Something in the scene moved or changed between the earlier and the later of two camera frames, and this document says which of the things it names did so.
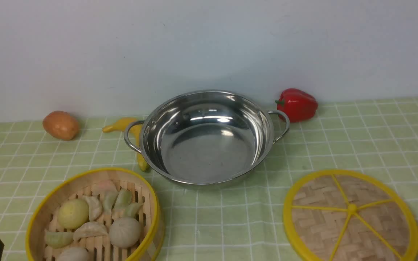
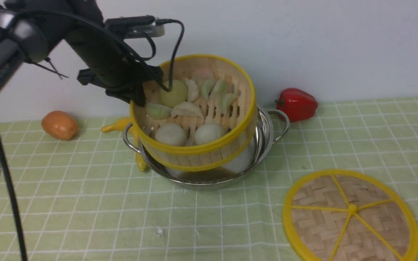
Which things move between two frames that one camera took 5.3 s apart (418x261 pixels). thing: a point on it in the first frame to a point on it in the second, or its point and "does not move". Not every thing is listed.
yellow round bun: (73, 213) to (179, 94)
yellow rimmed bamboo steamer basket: (77, 186) to (207, 120)
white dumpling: (91, 228) to (186, 108)
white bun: (73, 253) to (171, 134)
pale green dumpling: (58, 240) to (158, 111)
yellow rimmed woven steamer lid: (345, 215) does not move
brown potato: (60, 125) does not move
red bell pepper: (299, 106) does not move
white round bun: (125, 232) to (208, 133)
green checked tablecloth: (396, 140) does not move
